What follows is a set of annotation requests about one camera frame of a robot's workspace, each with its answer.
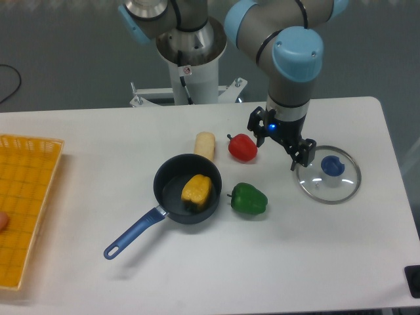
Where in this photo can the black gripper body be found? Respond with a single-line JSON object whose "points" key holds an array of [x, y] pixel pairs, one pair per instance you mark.
{"points": [[284, 124]]}

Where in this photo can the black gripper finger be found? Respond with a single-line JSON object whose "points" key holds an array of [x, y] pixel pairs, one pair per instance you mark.
{"points": [[303, 152], [256, 125]]}

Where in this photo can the glass pot lid blue knob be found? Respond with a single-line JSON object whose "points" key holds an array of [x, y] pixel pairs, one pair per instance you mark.
{"points": [[333, 176]]}

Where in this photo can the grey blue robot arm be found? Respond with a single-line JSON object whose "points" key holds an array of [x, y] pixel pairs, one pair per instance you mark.
{"points": [[278, 36]]}

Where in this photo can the red bell pepper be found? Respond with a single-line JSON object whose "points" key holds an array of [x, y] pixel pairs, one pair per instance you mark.
{"points": [[242, 147]]}

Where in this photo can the green bell pepper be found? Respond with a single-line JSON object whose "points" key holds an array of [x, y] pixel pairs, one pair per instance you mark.
{"points": [[246, 199]]}

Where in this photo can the yellow bell pepper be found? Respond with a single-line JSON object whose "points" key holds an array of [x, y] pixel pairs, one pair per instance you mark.
{"points": [[196, 192]]}

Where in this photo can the black table corner device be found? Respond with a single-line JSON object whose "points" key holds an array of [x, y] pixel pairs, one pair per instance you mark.
{"points": [[412, 273]]}

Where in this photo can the yellow woven basket tray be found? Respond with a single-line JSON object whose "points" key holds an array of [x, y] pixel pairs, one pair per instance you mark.
{"points": [[28, 167]]}

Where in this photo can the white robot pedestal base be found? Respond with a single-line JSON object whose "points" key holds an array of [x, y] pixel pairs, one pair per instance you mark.
{"points": [[193, 63]]}

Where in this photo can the dark saucepan blue handle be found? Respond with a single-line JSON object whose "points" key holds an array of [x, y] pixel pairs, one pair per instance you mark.
{"points": [[168, 184]]}

